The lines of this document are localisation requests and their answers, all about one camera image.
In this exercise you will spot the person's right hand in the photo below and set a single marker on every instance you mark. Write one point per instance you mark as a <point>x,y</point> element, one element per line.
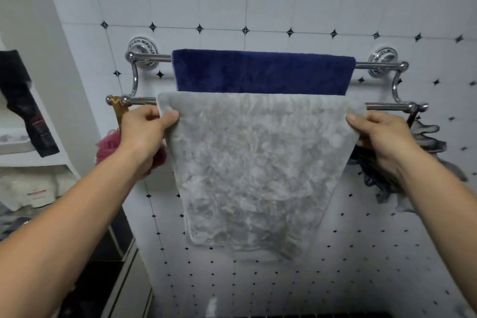
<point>384,139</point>

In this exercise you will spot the person's left hand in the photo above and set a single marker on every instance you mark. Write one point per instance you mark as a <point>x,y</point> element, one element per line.
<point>143,139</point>

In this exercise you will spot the chrome double towel rail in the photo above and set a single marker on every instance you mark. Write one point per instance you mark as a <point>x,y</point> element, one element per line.
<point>145,57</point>

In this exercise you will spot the gray towel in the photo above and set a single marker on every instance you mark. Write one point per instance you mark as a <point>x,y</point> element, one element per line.
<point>253,165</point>

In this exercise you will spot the dark blue towel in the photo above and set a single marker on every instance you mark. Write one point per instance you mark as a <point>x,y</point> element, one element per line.
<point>261,71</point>

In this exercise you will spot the person's left forearm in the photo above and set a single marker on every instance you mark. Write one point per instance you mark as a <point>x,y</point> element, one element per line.
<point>56,224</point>

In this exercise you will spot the person's right forearm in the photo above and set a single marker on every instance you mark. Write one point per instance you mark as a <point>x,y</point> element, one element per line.
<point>443,224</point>

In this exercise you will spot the pink bath loofah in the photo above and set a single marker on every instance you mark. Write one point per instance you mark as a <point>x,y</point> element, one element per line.
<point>108,146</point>

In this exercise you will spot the black gray bath loofah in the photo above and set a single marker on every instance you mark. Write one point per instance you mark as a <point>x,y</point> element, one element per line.
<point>432,142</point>

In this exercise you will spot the white shelf cabinet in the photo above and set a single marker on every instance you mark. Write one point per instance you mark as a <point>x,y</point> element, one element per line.
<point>37,160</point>

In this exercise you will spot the black tube on shelf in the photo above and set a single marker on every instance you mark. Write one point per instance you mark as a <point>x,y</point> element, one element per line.
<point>30,112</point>

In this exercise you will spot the black white vanity cabinet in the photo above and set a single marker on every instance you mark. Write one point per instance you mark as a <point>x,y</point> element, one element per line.
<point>115,254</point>

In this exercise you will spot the beige refill pouch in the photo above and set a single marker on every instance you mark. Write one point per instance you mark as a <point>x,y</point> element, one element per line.
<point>30,189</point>

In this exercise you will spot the white covered soap dish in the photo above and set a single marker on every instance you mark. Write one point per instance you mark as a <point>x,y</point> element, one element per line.
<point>13,142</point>

